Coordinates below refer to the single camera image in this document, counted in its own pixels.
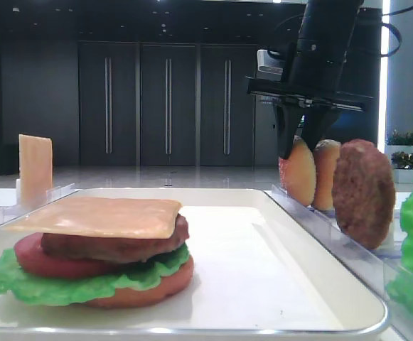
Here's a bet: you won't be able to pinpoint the orange cheese slice on burger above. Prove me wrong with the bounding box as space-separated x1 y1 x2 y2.
6 197 182 239

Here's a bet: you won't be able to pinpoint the black camera cable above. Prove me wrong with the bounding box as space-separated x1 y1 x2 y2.
266 0 413 60

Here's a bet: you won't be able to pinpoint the clear long rail left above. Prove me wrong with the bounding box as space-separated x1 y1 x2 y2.
0 183 77 226

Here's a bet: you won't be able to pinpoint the potted plants in white planters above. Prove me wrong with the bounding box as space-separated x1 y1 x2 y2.
385 130 413 184

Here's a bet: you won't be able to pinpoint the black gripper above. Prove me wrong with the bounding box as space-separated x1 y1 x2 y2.
247 43 373 159

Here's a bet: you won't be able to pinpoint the white rectangular metal tray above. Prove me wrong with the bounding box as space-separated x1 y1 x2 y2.
0 188 389 340

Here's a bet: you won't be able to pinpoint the upright brown meat patty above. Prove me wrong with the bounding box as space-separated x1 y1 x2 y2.
332 139 395 249

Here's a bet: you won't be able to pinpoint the bottom bun on tray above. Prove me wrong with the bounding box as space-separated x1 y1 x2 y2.
85 256 194 309

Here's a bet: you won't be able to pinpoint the upright sesame bun half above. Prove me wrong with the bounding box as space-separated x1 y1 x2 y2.
312 139 340 211

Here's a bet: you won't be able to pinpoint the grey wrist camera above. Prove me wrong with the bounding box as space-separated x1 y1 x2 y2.
257 49 285 75

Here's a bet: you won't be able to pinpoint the clear holder for cheese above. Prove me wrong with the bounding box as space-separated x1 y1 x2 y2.
15 178 21 205

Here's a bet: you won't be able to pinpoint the brown meat patty on burger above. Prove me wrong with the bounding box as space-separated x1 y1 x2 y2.
41 215 189 264

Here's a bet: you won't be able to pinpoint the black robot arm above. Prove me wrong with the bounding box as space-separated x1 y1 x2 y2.
247 1 369 160

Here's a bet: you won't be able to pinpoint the clear long rail right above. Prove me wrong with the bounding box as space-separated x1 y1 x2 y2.
267 185 413 340

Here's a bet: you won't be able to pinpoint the dark cabinet doors with handles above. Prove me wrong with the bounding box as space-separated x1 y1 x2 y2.
79 42 255 166

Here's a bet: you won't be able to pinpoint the red tomato slice on burger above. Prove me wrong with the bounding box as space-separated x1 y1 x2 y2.
14 232 121 280

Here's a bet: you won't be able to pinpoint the clear holder for patty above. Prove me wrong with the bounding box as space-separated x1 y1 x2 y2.
374 220 407 259

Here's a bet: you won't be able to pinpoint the upright orange cheese slice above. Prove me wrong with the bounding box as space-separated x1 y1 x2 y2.
18 134 53 207

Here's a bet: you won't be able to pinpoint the clear long rail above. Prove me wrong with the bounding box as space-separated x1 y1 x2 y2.
267 185 413 340
0 183 77 226

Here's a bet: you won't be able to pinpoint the green lettuce leaf on burger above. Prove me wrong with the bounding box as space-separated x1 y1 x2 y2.
0 244 191 306

